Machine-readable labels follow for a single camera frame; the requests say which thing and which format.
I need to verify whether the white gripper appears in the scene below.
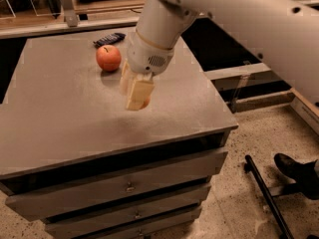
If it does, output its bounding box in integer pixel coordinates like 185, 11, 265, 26
120, 32, 174, 111

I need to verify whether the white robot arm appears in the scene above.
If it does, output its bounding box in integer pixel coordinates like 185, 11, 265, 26
120, 0, 319, 111

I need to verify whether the dark snack bar wrapper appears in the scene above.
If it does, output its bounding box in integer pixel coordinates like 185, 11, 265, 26
93, 33, 126, 48

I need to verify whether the metal railing frame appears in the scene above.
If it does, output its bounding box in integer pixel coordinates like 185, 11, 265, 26
1, 0, 319, 43

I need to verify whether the black metal bar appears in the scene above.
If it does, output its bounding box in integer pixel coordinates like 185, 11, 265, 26
244, 155, 294, 239

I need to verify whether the bottom grey drawer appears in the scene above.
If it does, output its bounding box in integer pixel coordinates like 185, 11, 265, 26
73, 204, 201, 239

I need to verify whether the middle grey drawer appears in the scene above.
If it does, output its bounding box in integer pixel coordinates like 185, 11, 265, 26
45, 183, 210, 239

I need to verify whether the low wooden shelf beam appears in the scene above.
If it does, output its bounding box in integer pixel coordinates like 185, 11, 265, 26
205, 63, 291, 113

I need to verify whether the red apple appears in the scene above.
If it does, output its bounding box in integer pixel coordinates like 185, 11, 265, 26
96, 45, 122, 72

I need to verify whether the grey drawer cabinet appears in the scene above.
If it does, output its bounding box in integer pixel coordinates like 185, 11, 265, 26
0, 32, 237, 225

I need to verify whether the grey drawer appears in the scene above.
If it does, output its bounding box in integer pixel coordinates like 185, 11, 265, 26
6, 147, 227, 221
73, 204, 201, 239
45, 183, 210, 239

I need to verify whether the top grey drawer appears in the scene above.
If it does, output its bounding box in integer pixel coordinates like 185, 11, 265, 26
6, 147, 227, 221

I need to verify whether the black shoe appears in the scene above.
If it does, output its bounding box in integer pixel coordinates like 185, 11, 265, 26
274, 153, 319, 200

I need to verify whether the orange fruit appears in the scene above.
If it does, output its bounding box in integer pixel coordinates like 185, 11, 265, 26
141, 97, 151, 110

